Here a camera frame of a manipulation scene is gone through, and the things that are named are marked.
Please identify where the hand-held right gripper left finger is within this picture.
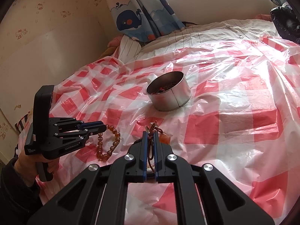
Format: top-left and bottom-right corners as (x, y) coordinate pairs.
(26, 131), (149, 225)

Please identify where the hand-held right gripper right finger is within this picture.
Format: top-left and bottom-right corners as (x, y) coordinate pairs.
(153, 131), (275, 225)

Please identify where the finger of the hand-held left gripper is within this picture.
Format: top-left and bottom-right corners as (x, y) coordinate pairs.
(50, 118), (104, 133)
(55, 125), (107, 144)

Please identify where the amber bead bracelet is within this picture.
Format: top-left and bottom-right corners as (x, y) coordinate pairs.
(96, 125), (121, 162)

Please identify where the brown cord necklace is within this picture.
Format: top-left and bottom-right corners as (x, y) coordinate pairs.
(145, 122), (170, 176)

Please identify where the round silver metal tin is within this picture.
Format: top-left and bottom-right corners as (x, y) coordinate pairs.
(146, 71), (192, 112)

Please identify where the person's left forearm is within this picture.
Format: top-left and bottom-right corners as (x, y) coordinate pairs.
(0, 157), (43, 225)

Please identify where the person's left hand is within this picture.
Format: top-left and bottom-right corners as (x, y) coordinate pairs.
(13, 156), (59, 188)

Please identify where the black white striped cloth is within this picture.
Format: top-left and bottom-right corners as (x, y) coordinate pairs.
(14, 114), (32, 134)

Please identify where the red white checked plastic sheet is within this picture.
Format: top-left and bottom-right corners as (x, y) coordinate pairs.
(39, 36), (300, 225)

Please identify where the pink cloth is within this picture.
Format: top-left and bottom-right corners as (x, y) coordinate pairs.
(101, 35), (123, 58)

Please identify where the blue whale print curtain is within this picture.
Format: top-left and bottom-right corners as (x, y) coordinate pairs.
(106, 0), (185, 43)

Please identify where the white striped duvet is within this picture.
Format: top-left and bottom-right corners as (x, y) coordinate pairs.
(117, 19), (282, 59)

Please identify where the black puffy jacket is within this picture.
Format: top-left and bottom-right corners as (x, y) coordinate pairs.
(269, 1), (300, 45)

